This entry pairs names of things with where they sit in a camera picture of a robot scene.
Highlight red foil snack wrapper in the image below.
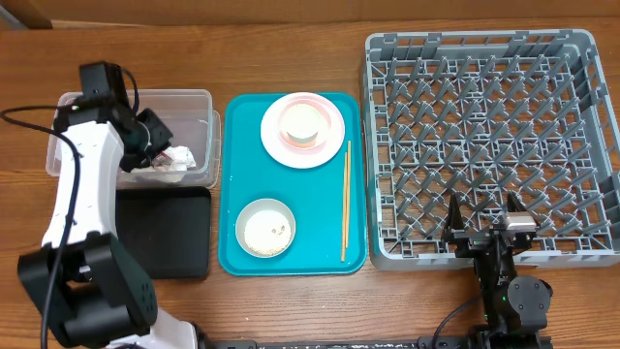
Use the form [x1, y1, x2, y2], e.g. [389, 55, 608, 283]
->
[151, 151, 174, 168]

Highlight white napkin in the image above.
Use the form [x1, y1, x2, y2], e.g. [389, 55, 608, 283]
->
[131, 145, 197, 183]

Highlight grey bowl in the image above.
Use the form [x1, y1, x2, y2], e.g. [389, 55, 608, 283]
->
[235, 199, 296, 258]

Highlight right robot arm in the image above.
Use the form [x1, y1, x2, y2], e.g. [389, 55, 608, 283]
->
[442, 192, 553, 348]

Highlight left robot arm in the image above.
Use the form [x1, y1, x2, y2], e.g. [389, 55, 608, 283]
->
[17, 61, 208, 348]

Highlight grey dishwasher rack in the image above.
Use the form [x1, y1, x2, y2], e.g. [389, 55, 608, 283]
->
[362, 29, 619, 270]

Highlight clear plastic bin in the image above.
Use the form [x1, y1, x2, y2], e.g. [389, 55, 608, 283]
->
[45, 87, 223, 191]

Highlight black plastic tray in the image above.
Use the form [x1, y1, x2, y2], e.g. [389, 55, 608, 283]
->
[115, 186, 212, 279]

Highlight left wooden chopstick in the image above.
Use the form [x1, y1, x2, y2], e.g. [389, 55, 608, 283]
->
[340, 152, 348, 263]

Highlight wooden chopstick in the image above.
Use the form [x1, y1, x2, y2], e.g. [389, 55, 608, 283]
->
[340, 152, 348, 263]
[345, 141, 352, 246]

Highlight right wooden chopstick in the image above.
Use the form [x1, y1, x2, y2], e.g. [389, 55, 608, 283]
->
[345, 141, 352, 246]

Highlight pale green cup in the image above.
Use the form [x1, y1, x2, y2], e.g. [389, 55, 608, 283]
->
[282, 104, 320, 146]

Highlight white rice leftovers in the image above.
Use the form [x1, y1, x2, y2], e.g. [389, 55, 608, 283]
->
[243, 209, 293, 257]

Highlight pink plate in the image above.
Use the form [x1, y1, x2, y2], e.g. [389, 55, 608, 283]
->
[261, 92, 345, 169]

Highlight pink bowl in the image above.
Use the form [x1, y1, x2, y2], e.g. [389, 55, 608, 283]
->
[277, 99, 331, 150]

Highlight teal serving tray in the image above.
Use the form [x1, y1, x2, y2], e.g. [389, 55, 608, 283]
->
[218, 92, 368, 276]

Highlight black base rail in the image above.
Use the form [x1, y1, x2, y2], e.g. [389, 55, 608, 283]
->
[193, 334, 554, 349]

